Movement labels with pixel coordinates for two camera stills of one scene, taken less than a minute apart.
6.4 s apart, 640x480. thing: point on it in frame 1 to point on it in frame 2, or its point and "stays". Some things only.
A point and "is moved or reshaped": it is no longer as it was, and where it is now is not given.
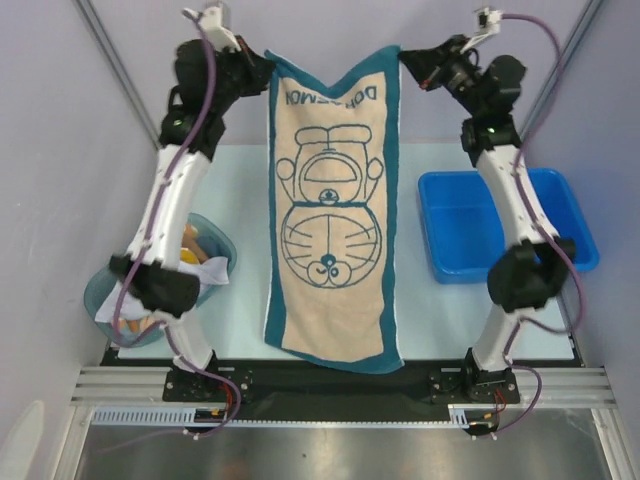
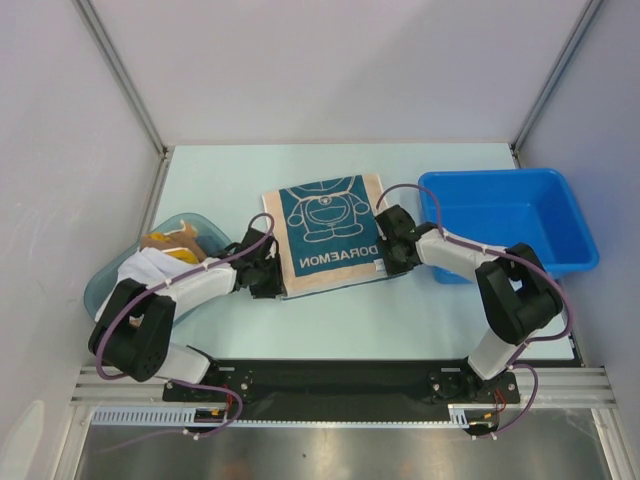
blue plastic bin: (464, 236) stays
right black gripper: (428, 67) to (388, 250)
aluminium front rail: (563, 387) stays
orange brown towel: (192, 252) stays
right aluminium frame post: (583, 23) stays
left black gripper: (245, 58) to (276, 285)
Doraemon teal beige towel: (332, 188) is moved or reshaped
